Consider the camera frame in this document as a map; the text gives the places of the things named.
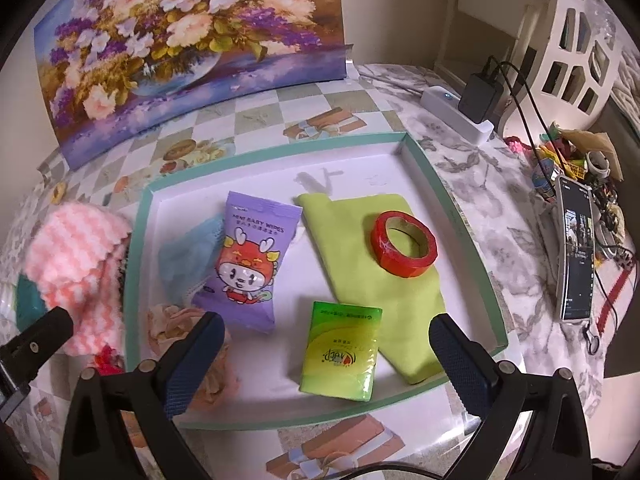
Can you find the blue face mask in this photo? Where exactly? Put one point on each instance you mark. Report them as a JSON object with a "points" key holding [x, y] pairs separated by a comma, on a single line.
{"points": [[187, 262]]}

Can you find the pink white striped fluffy towel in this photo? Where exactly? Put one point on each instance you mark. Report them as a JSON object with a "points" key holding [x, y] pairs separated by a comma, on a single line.
{"points": [[75, 260]]}

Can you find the clutter pile of small items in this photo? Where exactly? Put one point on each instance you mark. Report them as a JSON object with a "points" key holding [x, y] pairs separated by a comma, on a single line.
{"points": [[559, 154]]}

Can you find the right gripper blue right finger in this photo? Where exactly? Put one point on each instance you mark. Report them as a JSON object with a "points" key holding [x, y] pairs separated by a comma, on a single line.
{"points": [[467, 364]]}

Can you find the white power strip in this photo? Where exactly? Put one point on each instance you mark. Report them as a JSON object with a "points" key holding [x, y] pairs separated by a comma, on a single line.
{"points": [[443, 104]]}

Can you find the purple baby wipes pack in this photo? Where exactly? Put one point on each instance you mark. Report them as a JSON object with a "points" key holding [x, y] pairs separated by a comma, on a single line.
{"points": [[257, 233]]}

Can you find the teal plastic toy box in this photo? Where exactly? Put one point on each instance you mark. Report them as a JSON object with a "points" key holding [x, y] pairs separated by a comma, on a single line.
{"points": [[29, 304]]}

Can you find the red tape roll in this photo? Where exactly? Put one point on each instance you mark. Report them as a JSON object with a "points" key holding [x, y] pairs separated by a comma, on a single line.
{"points": [[402, 245]]}

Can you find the gold foil coin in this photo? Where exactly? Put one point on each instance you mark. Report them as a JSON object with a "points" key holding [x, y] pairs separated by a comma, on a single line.
{"points": [[58, 193]]}

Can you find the green microfiber cloth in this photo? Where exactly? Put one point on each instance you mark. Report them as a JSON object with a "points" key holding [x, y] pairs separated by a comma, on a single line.
{"points": [[341, 232]]}

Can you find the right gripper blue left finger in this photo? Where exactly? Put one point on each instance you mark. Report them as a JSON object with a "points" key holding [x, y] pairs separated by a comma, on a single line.
{"points": [[185, 364]]}

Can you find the black power adapter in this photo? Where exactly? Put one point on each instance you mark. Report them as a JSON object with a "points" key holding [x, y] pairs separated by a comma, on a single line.
{"points": [[480, 97]]}

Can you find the green tissue pack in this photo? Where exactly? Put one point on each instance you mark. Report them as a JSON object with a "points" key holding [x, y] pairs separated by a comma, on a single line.
{"points": [[341, 351]]}

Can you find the flower painting canvas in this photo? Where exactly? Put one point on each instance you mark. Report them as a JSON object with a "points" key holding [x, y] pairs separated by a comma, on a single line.
{"points": [[111, 69]]}

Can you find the white lattice chair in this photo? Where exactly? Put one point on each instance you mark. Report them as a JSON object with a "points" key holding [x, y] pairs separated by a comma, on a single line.
{"points": [[578, 47]]}

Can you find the red pink pipe cleaner flower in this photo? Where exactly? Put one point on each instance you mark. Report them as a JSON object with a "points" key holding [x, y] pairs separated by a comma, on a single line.
{"points": [[108, 362]]}

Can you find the smartphone with lit screen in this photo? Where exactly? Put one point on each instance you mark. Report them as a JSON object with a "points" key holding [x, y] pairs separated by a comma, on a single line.
{"points": [[574, 288]]}

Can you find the teal rimmed white tray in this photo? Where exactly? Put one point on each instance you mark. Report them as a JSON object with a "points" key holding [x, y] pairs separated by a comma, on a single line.
{"points": [[268, 365]]}

